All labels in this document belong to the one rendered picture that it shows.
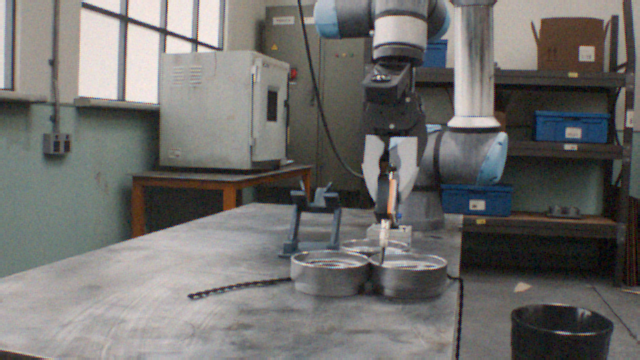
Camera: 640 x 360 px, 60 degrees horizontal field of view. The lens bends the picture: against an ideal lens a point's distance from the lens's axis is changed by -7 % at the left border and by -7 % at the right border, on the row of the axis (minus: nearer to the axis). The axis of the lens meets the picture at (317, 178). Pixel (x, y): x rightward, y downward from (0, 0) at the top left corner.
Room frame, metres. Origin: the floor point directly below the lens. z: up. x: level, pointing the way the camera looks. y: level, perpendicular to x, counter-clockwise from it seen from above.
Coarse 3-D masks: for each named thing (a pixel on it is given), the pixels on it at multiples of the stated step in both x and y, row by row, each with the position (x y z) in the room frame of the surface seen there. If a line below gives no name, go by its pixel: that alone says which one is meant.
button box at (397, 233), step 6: (372, 228) 1.01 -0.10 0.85; (378, 228) 1.01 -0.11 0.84; (390, 228) 1.00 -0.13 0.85; (396, 228) 1.01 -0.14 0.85; (402, 228) 1.01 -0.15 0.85; (408, 228) 1.02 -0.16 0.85; (372, 234) 0.99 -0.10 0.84; (378, 234) 0.99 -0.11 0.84; (390, 234) 0.98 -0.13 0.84; (396, 234) 0.98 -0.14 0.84; (402, 234) 0.98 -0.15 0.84; (408, 234) 0.99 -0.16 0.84; (396, 240) 0.98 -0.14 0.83; (402, 240) 0.98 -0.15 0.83; (408, 240) 0.99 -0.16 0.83
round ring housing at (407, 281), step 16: (400, 256) 0.82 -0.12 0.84; (416, 256) 0.81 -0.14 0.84; (432, 256) 0.80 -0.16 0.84; (384, 272) 0.73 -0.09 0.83; (400, 272) 0.72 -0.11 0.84; (416, 272) 0.72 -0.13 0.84; (432, 272) 0.72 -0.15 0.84; (384, 288) 0.74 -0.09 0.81; (400, 288) 0.72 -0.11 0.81; (416, 288) 0.72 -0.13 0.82; (432, 288) 0.73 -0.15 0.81
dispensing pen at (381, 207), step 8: (392, 168) 0.80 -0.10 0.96; (392, 176) 0.80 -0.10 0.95; (384, 184) 0.78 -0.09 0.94; (384, 192) 0.77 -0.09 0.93; (384, 200) 0.77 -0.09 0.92; (376, 208) 0.76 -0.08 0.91; (384, 208) 0.76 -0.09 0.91; (376, 216) 0.77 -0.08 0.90; (384, 216) 0.77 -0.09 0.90; (384, 224) 0.77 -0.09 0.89; (384, 232) 0.76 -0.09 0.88; (384, 240) 0.76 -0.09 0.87; (384, 248) 0.75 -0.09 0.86; (384, 256) 0.75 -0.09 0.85
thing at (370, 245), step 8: (352, 240) 0.91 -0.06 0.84; (360, 240) 0.92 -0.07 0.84; (368, 240) 0.92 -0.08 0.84; (376, 240) 0.92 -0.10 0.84; (344, 248) 0.85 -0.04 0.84; (352, 248) 0.90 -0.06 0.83; (360, 248) 0.91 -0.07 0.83; (368, 248) 0.91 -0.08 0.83; (376, 248) 0.91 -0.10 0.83; (392, 248) 0.91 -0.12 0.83; (400, 248) 0.90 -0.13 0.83; (408, 248) 0.85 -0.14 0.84; (368, 256) 0.82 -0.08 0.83
